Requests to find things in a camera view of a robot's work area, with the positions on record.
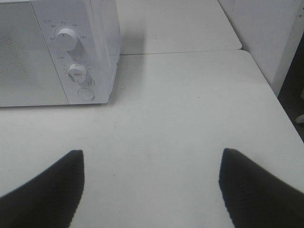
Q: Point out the white microwave door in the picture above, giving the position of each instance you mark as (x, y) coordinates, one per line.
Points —
(27, 73)

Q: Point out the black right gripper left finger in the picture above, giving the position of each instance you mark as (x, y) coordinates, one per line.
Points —
(50, 199)

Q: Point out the white microwave oven body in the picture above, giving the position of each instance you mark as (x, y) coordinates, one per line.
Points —
(97, 26)

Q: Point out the white timer knob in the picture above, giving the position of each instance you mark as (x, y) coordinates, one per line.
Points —
(77, 73)

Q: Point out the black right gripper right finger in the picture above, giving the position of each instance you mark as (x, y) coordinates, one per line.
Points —
(255, 198)

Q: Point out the round white door button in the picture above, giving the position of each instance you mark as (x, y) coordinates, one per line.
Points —
(85, 94)

